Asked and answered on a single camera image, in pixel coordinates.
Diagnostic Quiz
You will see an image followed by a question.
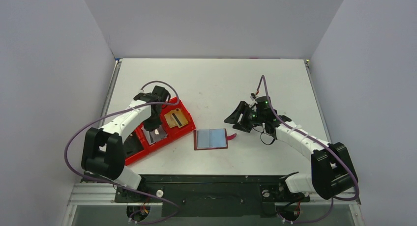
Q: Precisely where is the red leather card holder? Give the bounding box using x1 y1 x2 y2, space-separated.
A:
193 128 237 150

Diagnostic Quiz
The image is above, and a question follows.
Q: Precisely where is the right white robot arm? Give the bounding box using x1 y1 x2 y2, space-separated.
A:
224 96 358 200

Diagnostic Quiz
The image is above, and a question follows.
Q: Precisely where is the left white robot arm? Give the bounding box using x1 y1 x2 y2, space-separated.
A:
81 85 170 190

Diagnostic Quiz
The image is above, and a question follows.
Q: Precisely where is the silver credit card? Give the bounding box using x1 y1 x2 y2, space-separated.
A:
142 125 168 145

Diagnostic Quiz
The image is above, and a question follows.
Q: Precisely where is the gold credit card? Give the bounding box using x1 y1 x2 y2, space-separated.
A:
164 108 189 128

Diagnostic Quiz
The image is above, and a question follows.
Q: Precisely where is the black credit card in tray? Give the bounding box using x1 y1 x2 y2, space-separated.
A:
123 136 144 158

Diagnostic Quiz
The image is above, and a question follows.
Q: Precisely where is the red plastic tray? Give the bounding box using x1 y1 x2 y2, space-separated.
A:
123 101 196 166

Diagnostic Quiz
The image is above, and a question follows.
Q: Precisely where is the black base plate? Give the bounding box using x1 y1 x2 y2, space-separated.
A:
98 174 313 221

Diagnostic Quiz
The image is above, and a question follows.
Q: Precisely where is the aluminium frame rail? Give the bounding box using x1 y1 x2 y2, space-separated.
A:
61 183 143 226

